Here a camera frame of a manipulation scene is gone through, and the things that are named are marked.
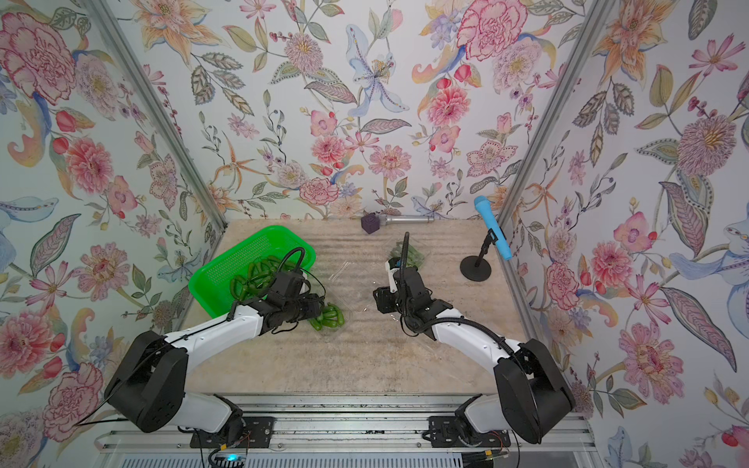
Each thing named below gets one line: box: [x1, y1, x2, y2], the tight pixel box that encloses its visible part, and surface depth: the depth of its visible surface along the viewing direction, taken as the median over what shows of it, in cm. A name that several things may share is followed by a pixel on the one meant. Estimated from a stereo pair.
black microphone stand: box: [459, 228, 499, 282], surface depth 109 cm
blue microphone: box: [473, 195, 513, 261], surface depth 92 cm
